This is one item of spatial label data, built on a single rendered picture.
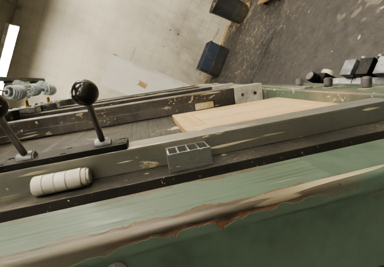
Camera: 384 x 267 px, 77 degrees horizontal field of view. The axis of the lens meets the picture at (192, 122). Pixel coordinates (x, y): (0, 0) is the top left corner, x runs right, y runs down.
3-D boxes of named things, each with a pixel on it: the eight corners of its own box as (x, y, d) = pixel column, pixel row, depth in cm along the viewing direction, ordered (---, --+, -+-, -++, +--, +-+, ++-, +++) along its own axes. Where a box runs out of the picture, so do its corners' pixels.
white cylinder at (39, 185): (32, 200, 35) (90, 188, 36) (27, 181, 34) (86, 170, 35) (40, 191, 37) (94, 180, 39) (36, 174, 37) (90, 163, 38)
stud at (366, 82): (375, 87, 60) (375, 75, 60) (366, 88, 60) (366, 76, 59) (366, 87, 63) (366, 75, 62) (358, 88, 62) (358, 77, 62)
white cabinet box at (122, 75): (214, 96, 470) (111, 53, 421) (203, 123, 481) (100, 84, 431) (207, 92, 529) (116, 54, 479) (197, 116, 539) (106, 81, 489)
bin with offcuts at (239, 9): (254, -1, 458) (224, -18, 442) (242, 26, 467) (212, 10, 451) (244, 4, 507) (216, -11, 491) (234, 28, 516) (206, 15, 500)
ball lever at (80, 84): (116, 154, 41) (94, 86, 32) (93, 159, 40) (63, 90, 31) (116, 139, 44) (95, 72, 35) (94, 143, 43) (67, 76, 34)
